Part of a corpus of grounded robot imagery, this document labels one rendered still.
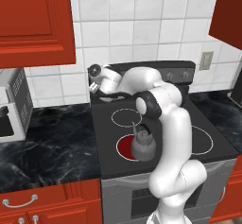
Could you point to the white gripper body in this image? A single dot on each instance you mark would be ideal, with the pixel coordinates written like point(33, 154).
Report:
point(94, 88)

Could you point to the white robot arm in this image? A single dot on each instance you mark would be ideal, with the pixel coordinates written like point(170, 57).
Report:
point(173, 130)

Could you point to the grey metal kettle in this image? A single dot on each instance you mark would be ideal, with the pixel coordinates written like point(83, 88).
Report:
point(143, 146)

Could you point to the black and grey stove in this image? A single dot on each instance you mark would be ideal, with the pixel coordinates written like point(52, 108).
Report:
point(110, 146)

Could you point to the grey stove knob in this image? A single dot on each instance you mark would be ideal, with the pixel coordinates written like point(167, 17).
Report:
point(185, 75)
point(169, 75)

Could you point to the white and grey microwave oven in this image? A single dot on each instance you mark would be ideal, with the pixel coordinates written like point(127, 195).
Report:
point(14, 108)

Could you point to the red drawer front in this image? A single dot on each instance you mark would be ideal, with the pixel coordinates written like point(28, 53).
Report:
point(63, 193)

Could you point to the grey oven door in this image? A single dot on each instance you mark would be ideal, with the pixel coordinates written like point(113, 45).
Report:
point(123, 202)

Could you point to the red base cupboard door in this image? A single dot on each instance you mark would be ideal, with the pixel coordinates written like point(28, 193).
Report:
point(69, 216)
point(9, 220)

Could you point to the silver cupboard door knob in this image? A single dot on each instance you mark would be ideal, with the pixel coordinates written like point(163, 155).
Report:
point(21, 220)
point(35, 218)

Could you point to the red base cupboard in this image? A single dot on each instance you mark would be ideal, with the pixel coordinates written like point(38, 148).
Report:
point(231, 196)

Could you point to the red wall cupboard door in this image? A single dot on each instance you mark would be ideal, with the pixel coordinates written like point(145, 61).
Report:
point(31, 20)

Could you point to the grey wall socket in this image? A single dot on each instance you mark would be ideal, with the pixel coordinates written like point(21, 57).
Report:
point(206, 60)

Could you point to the red wall cupboard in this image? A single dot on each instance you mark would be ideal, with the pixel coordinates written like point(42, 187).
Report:
point(228, 16)

